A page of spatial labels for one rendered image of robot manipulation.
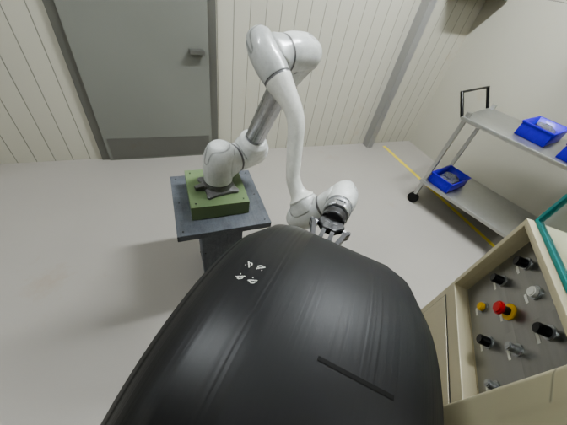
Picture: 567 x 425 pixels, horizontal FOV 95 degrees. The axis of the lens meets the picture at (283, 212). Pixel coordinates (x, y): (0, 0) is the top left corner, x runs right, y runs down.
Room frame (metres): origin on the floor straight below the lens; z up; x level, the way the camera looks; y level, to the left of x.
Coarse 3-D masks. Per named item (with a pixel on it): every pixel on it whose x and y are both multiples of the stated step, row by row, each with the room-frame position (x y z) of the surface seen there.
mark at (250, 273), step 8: (248, 264) 0.17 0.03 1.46; (256, 264) 0.17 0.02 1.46; (264, 264) 0.17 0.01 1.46; (240, 272) 0.16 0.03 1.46; (248, 272) 0.16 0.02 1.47; (256, 272) 0.16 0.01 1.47; (264, 272) 0.16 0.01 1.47; (232, 280) 0.15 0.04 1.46; (240, 280) 0.15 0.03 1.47; (248, 280) 0.15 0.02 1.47; (256, 280) 0.15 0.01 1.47
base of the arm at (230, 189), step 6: (198, 180) 1.11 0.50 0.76; (198, 186) 1.03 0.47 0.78; (204, 186) 1.04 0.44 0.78; (210, 186) 1.04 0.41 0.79; (228, 186) 1.08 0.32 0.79; (234, 186) 1.12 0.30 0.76; (210, 192) 1.02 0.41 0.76; (216, 192) 1.03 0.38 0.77; (222, 192) 1.05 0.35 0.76; (228, 192) 1.06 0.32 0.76; (234, 192) 1.09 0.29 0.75; (210, 198) 0.99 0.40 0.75
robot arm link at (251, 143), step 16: (288, 32) 1.08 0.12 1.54; (304, 32) 1.13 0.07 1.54; (304, 48) 1.06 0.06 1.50; (320, 48) 1.15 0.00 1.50; (304, 64) 1.07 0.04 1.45; (272, 96) 1.12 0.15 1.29; (256, 112) 1.18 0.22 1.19; (272, 112) 1.14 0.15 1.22; (256, 128) 1.17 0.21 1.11; (240, 144) 1.19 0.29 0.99; (256, 144) 1.20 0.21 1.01; (256, 160) 1.22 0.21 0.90
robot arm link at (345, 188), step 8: (336, 184) 0.77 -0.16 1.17; (344, 184) 0.76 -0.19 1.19; (352, 184) 0.78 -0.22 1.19; (328, 192) 0.72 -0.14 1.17; (336, 192) 0.70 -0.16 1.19; (344, 192) 0.70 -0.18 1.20; (352, 192) 0.72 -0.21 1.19; (320, 200) 0.72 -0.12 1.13; (352, 200) 0.69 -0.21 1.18; (320, 208) 0.70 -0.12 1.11; (352, 208) 0.67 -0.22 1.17
